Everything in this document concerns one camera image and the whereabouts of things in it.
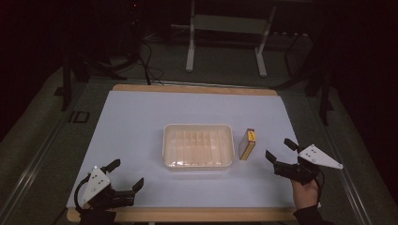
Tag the white plastic tray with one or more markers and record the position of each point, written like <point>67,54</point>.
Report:
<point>198,146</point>

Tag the black tripod stand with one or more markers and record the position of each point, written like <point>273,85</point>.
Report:
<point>78,65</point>
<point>316,78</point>

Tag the person's right hand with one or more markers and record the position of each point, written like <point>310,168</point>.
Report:
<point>305,193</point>

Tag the white metal stand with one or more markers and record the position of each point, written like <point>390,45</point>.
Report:
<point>228,28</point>

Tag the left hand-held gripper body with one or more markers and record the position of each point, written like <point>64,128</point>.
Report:
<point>99,187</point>

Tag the white table mat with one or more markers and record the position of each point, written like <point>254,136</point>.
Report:
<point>156,118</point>

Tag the yellow small box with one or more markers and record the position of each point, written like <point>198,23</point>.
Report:
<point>247,144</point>

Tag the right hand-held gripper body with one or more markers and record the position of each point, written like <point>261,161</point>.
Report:
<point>305,165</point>

